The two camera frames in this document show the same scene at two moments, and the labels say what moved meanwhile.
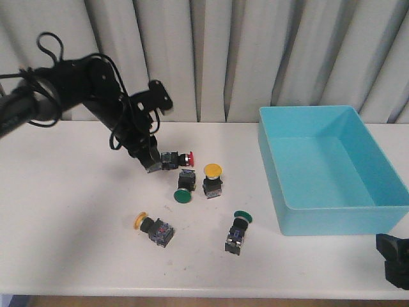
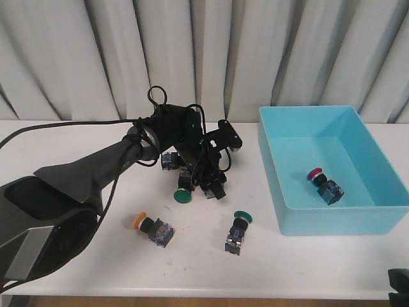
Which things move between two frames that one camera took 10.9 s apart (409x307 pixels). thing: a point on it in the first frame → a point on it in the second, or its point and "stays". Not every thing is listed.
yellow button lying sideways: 160,231 stays
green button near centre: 186,185 stays
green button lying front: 236,235 stays
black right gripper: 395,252 → 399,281
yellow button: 212,184 stays
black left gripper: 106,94 → 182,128
